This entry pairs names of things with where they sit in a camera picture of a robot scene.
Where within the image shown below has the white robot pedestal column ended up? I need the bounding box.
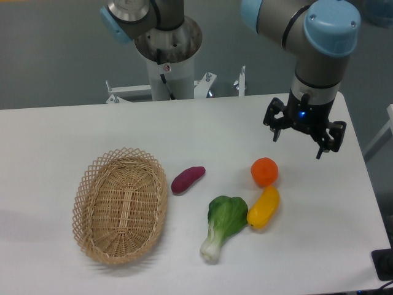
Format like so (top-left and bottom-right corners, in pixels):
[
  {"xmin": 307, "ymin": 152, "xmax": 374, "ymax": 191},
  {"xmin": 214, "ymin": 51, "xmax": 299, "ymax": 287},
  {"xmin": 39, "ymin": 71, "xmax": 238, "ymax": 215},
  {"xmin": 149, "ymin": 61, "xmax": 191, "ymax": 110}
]
[{"xmin": 134, "ymin": 17, "xmax": 203, "ymax": 84}]

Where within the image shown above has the black device at table edge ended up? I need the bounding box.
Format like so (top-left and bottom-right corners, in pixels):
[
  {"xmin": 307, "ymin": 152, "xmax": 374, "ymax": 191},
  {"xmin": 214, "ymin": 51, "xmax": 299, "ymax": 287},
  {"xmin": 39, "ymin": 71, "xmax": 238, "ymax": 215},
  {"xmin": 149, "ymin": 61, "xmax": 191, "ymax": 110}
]
[{"xmin": 371, "ymin": 248, "xmax": 392, "ymax": 281}]

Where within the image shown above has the white metal base frame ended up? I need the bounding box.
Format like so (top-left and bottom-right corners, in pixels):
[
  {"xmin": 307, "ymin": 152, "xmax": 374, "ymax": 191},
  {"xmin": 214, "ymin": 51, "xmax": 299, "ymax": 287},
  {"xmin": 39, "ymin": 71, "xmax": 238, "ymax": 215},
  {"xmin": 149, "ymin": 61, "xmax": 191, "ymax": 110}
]
[{"xmin": 105, "ymin": 65, "xmax": 248, "ymax": 104}]

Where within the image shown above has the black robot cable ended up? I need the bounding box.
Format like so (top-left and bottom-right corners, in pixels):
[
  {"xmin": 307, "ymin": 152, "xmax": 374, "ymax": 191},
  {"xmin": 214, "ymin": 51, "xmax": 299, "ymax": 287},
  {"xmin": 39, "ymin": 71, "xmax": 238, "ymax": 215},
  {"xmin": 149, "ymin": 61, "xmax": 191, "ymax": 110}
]
[{"xmin": 157, "ymin": 48, "xmax": 177, "ymax": 101}]

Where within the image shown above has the woven wicker basket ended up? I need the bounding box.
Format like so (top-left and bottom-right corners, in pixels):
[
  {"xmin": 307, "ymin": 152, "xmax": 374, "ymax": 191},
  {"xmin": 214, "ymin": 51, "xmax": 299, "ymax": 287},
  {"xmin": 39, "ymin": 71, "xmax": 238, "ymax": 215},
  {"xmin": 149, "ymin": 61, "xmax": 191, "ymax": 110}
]
[{"xmin": 72, "ymin": 147, "xmax": 168, "ymax": 265}]

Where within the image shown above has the purple sweet potato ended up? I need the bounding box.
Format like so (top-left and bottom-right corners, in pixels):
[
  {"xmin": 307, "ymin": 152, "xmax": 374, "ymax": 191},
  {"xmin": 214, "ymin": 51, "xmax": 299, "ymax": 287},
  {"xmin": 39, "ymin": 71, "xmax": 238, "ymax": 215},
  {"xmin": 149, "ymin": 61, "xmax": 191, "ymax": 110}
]
[{"xmin": 171, "ymin": 166, "xmax": 206, "ymax": 195}]

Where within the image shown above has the white frame at right edge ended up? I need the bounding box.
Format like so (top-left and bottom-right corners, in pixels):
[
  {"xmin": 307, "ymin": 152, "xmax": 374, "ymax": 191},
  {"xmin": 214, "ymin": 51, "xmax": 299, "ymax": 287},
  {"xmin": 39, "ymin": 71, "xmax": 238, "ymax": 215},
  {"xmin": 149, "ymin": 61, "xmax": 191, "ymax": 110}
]
[{"xmin": 363, "ymin": 104, "xmax": 392, "ymax": 163}]

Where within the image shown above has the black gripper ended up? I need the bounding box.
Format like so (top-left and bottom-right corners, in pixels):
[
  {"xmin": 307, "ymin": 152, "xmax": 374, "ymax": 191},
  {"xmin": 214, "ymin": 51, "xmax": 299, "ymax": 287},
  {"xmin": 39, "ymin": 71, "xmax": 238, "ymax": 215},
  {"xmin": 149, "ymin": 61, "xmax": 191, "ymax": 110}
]
[{"xmin": 263, "ymin": 91, "xmax": 346, "ymax": 159}]

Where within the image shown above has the green bok choy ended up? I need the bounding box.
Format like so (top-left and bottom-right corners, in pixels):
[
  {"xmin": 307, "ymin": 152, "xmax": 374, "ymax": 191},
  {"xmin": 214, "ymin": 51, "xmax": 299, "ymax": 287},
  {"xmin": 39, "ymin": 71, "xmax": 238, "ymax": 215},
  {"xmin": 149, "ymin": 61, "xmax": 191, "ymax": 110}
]
[{"xmin": 200, "ymin": 195, "xmax": 248, "ymax": 263}]

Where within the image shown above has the orange fruit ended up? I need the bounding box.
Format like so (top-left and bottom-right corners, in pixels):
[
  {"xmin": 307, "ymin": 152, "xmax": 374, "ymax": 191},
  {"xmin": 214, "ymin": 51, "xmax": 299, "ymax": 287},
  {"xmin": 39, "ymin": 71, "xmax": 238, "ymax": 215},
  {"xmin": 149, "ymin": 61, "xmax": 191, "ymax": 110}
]
[{"xmin": 251, "ymin": 157, "xmax": 279, "ymax": 187}]

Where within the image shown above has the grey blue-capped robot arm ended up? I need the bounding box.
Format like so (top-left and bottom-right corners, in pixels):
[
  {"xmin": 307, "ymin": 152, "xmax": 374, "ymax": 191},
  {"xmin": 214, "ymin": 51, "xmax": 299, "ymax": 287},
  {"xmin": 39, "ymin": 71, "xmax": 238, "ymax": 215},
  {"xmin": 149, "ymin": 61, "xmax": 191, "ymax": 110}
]
[{"xmin": 99, "ymin": 1, "xmax": 361, "ymax": 153}]

